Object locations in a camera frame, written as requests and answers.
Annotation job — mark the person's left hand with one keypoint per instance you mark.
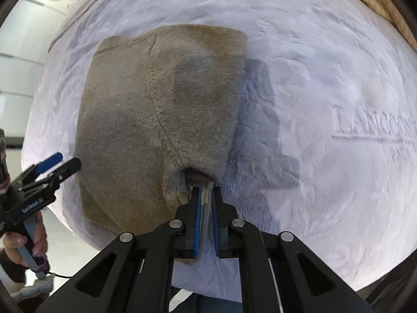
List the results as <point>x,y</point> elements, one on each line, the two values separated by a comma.
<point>12,241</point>

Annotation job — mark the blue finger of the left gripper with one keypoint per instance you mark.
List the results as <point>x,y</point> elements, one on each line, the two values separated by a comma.
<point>56,177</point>
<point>34,171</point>

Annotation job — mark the white wardrobe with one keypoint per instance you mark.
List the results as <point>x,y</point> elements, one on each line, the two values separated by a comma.
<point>26,35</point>

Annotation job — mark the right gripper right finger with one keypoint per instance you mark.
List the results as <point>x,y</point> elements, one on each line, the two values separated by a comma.
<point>278,273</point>

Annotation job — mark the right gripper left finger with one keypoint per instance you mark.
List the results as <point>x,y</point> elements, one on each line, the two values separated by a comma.
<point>134,272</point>

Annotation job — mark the olive knit sweater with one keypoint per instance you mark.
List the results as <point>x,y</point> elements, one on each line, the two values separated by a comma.
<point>158,114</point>

